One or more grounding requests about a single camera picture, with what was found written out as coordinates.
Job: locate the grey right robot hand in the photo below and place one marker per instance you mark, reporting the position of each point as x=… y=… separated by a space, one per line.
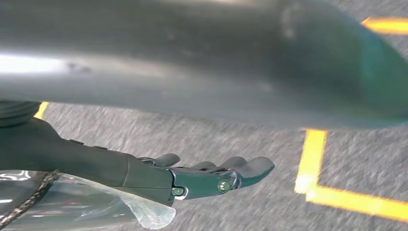
x=95 y=165

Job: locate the clear plastic sheet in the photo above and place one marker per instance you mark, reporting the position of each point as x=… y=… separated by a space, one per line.
x=95 y=207

